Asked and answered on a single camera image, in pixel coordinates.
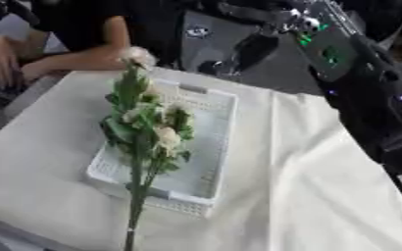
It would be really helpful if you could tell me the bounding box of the person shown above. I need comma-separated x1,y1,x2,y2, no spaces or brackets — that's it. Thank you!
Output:
29,0,184,68

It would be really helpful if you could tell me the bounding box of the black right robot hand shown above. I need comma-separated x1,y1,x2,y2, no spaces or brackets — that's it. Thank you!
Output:
197,1,304,77

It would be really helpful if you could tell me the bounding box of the artificial white flower bouquet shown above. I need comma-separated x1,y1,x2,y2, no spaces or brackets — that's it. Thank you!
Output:
98,45,198,251

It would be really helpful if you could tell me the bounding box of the white plastic basket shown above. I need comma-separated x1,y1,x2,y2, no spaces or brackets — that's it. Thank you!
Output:
84,76,241,220

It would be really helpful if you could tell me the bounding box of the person's hand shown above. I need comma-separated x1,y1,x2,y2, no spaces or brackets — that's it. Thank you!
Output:
19,60,56,82

